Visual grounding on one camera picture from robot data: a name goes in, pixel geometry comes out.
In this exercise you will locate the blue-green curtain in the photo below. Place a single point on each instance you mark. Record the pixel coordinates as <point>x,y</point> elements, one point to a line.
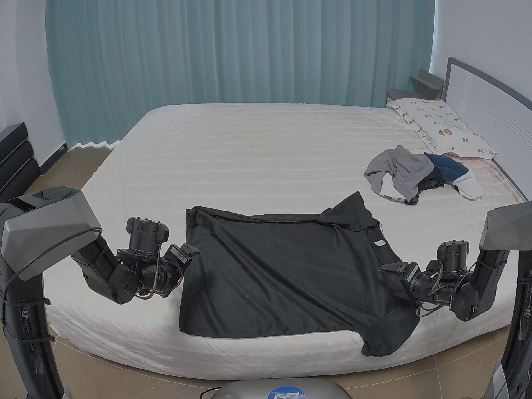
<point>311,35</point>
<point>124,56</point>

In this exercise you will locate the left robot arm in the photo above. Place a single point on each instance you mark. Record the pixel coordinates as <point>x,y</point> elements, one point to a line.
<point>41,222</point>

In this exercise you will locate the bed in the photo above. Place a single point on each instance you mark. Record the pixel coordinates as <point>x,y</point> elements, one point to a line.
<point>249,148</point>

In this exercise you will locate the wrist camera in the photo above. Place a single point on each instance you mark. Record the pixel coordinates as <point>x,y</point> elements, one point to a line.
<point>409,272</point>
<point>178,254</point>

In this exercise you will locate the black T-shirt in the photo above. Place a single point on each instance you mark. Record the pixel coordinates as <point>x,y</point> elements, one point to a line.
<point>270,272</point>

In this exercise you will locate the white printed pillow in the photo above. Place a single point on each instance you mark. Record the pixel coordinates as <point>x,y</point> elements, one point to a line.
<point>440,123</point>

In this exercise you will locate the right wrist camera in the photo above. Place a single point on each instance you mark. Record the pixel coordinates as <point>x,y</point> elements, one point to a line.
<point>409,272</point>

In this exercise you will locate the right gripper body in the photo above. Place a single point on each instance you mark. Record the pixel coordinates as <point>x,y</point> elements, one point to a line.
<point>422,289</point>

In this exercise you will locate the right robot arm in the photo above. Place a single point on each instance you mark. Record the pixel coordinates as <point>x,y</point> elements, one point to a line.
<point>503,231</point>

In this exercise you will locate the grey bedside table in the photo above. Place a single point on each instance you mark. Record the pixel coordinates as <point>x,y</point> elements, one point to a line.
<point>428,81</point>

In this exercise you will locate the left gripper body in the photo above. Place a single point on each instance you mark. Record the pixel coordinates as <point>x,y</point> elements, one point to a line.
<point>170,279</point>

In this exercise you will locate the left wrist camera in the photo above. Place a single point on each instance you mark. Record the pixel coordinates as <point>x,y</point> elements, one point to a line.
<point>178,254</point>

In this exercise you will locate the black chest of drawers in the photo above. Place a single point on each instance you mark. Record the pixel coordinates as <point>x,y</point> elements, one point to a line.
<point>16,160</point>

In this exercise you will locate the pile of clothes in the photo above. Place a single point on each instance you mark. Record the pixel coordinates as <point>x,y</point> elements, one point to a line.
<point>399,168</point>

